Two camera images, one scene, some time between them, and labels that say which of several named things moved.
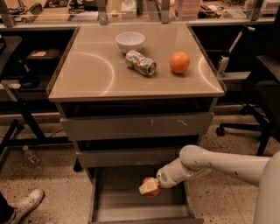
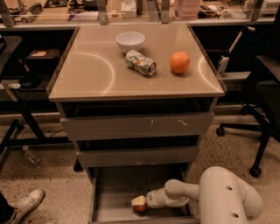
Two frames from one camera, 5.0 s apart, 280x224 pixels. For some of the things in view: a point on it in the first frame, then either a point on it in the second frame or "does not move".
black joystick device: [29, 80] does not move
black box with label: [42, 59] does not move
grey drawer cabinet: [130, 97] does not move
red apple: [152, 192] -> [139, 208]
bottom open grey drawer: [115, 199] does not move
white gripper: [165, 178] -> [152, 199]
